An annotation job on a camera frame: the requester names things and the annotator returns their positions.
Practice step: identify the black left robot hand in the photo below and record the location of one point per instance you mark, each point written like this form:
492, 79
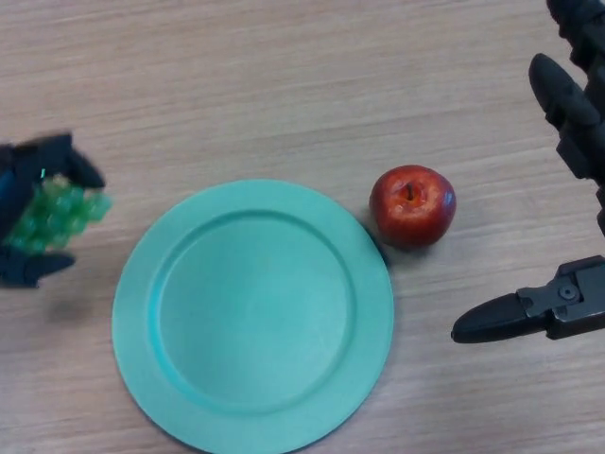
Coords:
23, 165

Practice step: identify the green grape bunch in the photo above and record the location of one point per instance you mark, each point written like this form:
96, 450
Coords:
61, 217

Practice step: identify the teal round plate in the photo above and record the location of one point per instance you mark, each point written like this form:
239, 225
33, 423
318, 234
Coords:
255, 312

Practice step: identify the red apple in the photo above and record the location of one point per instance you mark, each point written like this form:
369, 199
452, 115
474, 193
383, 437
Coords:
411, 208

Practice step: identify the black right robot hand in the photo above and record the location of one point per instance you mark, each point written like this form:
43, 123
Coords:
572, 302

